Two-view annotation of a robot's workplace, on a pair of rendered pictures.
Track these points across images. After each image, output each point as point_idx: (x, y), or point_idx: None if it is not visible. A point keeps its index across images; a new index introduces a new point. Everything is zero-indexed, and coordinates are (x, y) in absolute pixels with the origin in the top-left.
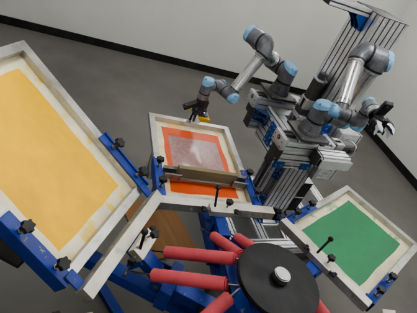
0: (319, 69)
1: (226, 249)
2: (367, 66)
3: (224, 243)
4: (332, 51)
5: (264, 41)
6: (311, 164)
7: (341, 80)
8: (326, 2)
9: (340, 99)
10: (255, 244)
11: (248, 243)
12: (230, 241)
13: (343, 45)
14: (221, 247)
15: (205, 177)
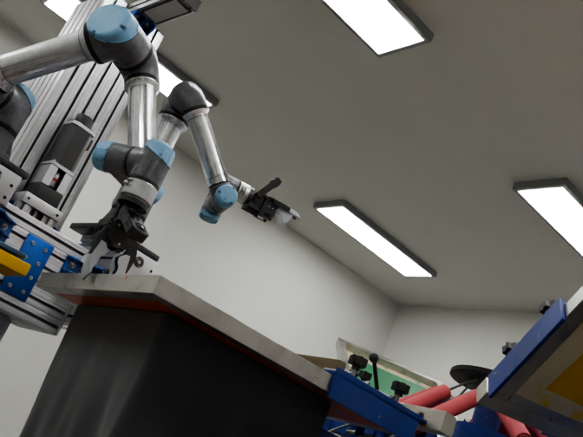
0: (47, 105)
1: (467, 405)
2: (184, 119)
3: (456, 404)
4: (73, 71)
5: (157, 58)
6: None
7: (111, 133)
8: (183, 4)
9: (225, 177)
10: (486, 368)
11: (419, 400)
12: (452, 399)
13: (100, 65)
14: (455, 413)
15: None
